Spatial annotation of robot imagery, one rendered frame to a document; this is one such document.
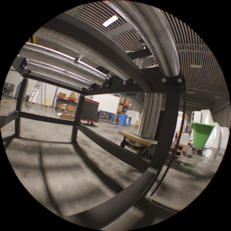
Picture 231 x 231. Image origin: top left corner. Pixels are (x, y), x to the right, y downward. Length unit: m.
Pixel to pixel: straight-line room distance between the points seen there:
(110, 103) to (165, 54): 5.42
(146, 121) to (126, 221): 1.43
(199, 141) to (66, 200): 2.78
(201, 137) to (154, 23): 2.62
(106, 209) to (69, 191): 0.46
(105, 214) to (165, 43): 0.48
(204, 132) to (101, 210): 2.63
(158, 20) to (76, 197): 0.86
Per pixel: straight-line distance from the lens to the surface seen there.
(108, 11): 8.60
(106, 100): 5.56
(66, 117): 2.85
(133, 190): 0.29
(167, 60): 0.37
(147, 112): 1.55
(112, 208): 0.23
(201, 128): 2.64
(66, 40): 0.42
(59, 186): 0.68
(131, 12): 0.27
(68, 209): 0.59
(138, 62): 1.17
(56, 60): 0.66
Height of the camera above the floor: 0.54
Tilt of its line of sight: 1 degrees up
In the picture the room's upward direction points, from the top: 13 degrees clockwise
